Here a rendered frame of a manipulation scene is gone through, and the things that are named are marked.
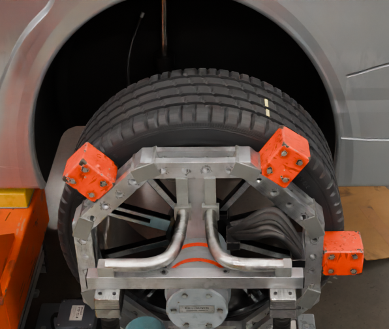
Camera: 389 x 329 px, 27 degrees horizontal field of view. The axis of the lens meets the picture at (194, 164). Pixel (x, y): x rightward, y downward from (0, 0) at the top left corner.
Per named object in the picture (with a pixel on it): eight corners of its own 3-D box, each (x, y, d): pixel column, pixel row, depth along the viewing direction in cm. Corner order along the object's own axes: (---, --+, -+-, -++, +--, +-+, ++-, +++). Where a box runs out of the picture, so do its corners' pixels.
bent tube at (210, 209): (285, 216, 173) (287, 175, 167) (291, 277, 157) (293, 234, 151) (202, 217, 174) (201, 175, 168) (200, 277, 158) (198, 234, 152)
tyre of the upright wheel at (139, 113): (382, 207, 210) (234, 11, 181) (398, 268, 190) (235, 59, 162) (177, 314, 233) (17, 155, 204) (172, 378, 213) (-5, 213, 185)
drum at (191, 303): (230, 269, 190) (230, 220, 182) (231, 336, 172) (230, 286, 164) (170, 269, 190) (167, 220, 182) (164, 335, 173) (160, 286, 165)
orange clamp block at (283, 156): (282, 169, 175) (309, 140, 171) (285, 190, 168) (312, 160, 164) (256, 153, 173) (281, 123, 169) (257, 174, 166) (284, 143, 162)
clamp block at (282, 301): (292, 287, 166) (293, 267, 163) (295, 318, 159) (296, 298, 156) (267, 287, 166) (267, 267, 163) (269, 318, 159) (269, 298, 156)
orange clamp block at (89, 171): (119, 164, 176) (87, 140, 172) (115, 185, 169) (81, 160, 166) (98, 183, 179) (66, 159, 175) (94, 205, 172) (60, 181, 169)
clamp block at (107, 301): (125, 287, 168) (123, 267, 165) (121, 318, 160) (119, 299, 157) (101, 287, 168) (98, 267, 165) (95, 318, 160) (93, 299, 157)
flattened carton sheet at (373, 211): (372, 172, 357) (372, 165, 356) (437, 248, 313) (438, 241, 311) (308, 184, 351) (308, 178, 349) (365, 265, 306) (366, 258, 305)
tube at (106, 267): (192, 217, 174) (190, 175, 168) (188, 277, 158) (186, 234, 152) (109, 217, 175) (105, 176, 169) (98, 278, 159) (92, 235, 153)
